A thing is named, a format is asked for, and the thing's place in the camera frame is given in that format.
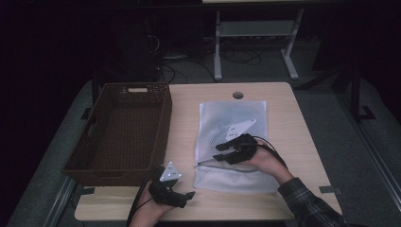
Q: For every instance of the brown wicker basket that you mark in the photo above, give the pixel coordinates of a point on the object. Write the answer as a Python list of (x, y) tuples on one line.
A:
[(126, 126)]

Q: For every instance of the person's right hand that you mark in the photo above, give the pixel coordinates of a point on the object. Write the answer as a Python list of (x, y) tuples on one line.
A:
[(269, 162)]

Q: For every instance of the black metal stand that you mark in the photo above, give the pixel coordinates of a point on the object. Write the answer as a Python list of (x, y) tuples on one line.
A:
[(354, 91)]

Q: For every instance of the person's left hand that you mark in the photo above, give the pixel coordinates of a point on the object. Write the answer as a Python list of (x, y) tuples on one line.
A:
[(148, 211)]

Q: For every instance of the white metal table frame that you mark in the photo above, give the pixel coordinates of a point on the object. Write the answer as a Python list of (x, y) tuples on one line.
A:
[(255, 28)]

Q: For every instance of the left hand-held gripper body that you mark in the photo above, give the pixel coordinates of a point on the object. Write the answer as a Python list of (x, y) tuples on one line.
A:
[(167, 189)]

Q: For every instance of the grey tape strip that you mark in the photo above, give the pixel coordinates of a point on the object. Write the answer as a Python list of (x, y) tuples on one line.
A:
[(86, 190), (329, 189)]

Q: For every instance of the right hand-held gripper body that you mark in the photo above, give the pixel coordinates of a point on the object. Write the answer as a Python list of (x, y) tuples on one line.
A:
[(246, 149)]

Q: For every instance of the white mesh laundry bag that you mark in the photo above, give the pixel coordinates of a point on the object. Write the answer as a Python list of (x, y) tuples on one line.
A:
[(217, 116)]

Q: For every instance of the metal floor rail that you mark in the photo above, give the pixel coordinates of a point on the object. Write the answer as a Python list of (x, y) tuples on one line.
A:
[(372, 148), (60, 201)]

